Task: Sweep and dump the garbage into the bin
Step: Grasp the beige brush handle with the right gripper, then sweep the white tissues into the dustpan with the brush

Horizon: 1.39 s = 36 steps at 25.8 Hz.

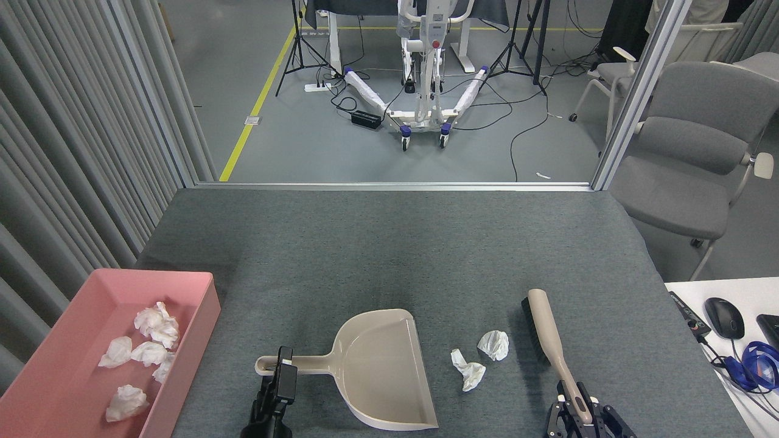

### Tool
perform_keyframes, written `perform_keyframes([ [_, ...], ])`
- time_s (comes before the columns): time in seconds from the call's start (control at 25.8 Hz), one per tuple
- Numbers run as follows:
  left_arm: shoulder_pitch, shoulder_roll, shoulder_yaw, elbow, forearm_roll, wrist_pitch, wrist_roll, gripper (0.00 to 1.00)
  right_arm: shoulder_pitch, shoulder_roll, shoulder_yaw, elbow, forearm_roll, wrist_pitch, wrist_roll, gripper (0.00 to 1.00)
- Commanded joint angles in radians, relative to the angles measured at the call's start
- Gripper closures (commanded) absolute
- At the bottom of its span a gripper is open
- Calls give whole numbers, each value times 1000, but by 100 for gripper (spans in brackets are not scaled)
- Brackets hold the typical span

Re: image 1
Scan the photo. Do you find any long white tissue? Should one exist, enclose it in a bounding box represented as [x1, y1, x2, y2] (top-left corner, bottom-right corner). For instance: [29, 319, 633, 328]
[451, 349, 487, 392]

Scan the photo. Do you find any beige brush with black bristles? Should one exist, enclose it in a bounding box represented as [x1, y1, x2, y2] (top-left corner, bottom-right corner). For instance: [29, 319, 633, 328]
[520, 289, 595, 425]

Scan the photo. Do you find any pink plastic bin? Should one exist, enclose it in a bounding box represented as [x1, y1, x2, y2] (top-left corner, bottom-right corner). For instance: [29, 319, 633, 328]
[0, 269, 222, 438]

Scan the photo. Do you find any grey slatted partition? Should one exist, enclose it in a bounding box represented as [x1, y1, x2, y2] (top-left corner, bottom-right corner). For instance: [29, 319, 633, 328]
[0, 0, 217, 393]

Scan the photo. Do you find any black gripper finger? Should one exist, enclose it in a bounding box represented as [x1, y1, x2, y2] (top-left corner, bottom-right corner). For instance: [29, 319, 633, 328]
[575, 382, 637, 438]
[545, 382, 576, 438]

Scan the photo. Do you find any silver table edge rail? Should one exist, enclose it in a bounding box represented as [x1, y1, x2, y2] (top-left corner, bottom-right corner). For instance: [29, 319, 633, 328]
[195, 181, 594, 192]

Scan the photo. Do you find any beige plastic dustpan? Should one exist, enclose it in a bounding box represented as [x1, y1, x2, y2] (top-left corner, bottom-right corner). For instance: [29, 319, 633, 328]
[254, 308, 439, 431]

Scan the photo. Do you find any black tripod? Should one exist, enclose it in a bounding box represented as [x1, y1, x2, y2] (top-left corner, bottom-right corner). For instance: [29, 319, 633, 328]
[275, 0, 341, 98]
[487, 0, 548, 97]

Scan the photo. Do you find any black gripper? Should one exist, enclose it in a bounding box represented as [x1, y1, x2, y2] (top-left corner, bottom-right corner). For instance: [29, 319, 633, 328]
[240, 346, 299, 438]

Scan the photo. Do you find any white office chair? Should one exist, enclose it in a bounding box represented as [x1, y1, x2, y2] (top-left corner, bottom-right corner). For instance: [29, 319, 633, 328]
[569, 47, 640, 144]

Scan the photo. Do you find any black floor cable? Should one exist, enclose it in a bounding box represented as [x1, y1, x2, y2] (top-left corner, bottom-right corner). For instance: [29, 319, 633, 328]
[453, 79, 551, 182]

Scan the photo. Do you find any grey padded chair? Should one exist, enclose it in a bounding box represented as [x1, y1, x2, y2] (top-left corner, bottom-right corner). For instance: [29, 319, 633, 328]
[609, 52, 779, 282]

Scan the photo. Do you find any white mesh chair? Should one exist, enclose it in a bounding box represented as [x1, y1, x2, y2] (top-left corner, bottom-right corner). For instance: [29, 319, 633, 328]
[666, 22, 744, 63]

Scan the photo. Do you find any round white tissue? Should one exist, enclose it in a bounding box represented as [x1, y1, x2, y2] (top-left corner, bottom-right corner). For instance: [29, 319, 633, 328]
[477, 330, 510, 362]

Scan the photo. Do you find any black computer mouse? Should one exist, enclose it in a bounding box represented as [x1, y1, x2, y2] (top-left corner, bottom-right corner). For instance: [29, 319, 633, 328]
[705, 297, 745, 340]

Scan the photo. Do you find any grey cable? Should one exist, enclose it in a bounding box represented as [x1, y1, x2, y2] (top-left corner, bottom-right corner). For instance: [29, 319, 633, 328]
[699, 336, 779, 422]

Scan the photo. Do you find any silver post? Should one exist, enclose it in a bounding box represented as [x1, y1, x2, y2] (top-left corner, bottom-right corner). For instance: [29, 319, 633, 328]
[592, 0, 693, 191]

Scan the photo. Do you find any blue lanyard strap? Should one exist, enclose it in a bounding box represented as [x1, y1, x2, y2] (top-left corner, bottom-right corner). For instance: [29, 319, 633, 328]
[723, 341, 779, 392]

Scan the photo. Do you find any large crumpled white tissue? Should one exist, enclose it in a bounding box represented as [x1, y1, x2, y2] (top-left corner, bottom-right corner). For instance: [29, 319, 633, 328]
[134, 302, 181, 349]

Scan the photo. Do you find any black adapter box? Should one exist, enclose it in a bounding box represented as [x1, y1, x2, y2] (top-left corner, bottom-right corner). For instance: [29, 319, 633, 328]
[668, 291, 711, 341]

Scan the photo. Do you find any black flat device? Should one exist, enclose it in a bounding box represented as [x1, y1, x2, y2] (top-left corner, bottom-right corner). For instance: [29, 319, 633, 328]
[756, 314, 779, 351]

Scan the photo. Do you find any white wheeled stand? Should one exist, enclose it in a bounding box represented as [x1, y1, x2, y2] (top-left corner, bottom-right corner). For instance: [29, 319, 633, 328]
[342, 0, 491, 151]

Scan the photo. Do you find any white desk with dark cloth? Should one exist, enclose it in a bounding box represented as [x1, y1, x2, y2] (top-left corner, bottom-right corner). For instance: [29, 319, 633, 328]
[303, 0, 511, 77]

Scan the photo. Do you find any person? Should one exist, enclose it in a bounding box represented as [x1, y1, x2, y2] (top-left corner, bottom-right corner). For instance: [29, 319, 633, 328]
[598, 0, 653, 61]

